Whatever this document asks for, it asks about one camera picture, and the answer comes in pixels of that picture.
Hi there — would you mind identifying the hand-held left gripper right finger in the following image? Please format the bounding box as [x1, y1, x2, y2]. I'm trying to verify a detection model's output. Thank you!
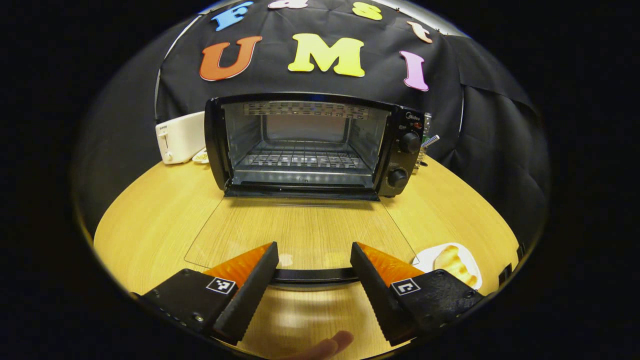
[349, 241, 485, 347]

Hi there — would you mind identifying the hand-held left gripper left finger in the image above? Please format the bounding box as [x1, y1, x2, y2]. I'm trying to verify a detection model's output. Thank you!
[131, 241, 280, 347]

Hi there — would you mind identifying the golden bread roll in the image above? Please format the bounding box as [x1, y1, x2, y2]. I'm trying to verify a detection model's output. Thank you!
[434, 245, 478, 288]

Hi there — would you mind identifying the black electric oven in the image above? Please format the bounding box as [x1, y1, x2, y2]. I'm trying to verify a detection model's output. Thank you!
[184, 92, 433, 288]

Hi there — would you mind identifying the white plate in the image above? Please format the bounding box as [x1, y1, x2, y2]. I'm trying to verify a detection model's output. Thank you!
[413, 242, 483, 291]

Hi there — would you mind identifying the white toaster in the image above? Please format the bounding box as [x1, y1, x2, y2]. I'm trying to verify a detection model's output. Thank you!
[156, 111, 206, 166]

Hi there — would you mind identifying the black backdrop cloth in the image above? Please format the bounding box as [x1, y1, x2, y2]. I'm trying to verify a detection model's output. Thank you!
[75, 0, 551, 246]

